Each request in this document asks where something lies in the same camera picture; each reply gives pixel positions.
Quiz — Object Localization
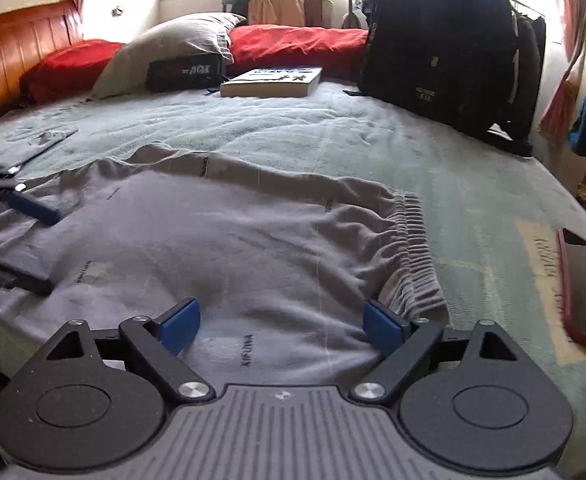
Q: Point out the black backpack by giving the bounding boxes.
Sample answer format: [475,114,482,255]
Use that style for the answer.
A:
[343,0,548,158]

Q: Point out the red folded quilt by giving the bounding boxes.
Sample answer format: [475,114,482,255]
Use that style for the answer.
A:
[20,39,124,103]

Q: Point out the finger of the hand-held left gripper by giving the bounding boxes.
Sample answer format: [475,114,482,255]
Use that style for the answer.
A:
[0,157,66,226]
[0,255,54,303]

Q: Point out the blue cloth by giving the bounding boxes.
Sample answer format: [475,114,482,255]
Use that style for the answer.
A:
[568,77,586,158]

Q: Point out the grey pants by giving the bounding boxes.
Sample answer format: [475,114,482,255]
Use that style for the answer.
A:
[0,142,448,386]

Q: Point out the wooden headboard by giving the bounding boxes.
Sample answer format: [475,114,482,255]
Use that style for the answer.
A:
[0,0,84,131]

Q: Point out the thick paperback book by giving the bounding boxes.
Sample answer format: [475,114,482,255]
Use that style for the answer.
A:
[219,66,324,98]

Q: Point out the red curtain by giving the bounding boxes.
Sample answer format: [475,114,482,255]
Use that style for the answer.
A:
[538,0,586,136]

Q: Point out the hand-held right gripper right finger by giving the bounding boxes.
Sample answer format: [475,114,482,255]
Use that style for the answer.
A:
[349,300,518,405]

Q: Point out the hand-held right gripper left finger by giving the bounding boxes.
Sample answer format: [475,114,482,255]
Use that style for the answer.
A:
[47,297,218,405]

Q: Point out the long red cushion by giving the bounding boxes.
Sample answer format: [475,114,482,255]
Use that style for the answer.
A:
[228,24,371,81]

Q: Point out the black pouch with red print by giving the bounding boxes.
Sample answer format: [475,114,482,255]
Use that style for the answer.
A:
[145,54,228,93]

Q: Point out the grey pillow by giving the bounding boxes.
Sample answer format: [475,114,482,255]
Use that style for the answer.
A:
[90,12,248,101]

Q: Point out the cardboard box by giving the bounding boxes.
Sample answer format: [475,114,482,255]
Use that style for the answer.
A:
[248,0,334,28]

